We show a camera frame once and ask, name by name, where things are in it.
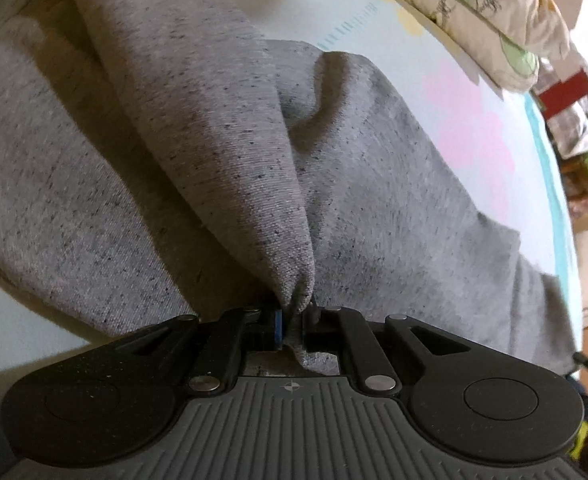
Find grey pants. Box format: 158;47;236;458
0;0;579;377

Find plaid blanket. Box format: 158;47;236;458
546;102;588;163

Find red box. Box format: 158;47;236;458
538;71;588;119

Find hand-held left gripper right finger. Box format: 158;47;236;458
301;303;481;394

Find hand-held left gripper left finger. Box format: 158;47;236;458
94;303;286;394

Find floral pale bed sheet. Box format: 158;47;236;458
0;0;584;378

